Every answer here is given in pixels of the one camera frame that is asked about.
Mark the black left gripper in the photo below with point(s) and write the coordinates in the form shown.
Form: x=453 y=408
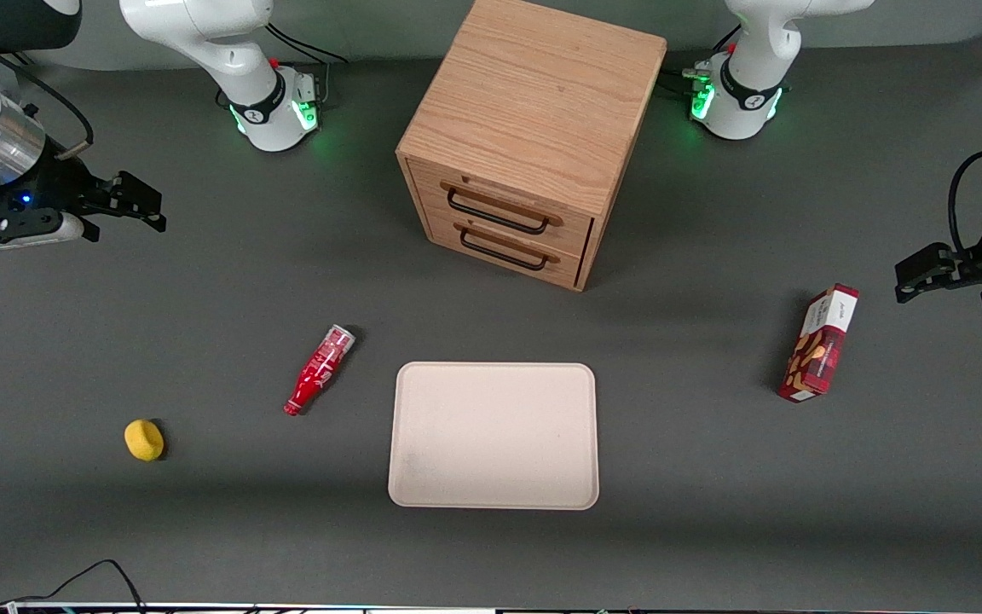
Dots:
x=974 y=259

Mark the beige rectangular tray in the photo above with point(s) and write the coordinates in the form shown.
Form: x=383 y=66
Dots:
x=493 y=437

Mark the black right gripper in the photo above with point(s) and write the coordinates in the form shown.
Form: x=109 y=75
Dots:
x=54 y=185

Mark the wooden drawer cabinet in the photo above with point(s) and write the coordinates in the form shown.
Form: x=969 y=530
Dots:
x=534 y=94

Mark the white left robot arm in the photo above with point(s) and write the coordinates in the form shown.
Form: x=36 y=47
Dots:
x=755 y=51

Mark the yellow lemon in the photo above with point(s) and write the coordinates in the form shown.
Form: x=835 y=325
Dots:
x=144 y=441

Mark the red coke bottle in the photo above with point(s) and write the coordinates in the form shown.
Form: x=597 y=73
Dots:
x=318 y=371

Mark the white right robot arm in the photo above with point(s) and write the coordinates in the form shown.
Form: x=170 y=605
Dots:
x=201 y=34

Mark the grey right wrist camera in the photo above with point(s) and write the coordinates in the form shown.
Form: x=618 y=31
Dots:
x=22 y=234

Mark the red plaid shortbread box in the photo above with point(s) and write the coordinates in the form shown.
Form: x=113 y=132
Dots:
x=819 y=350

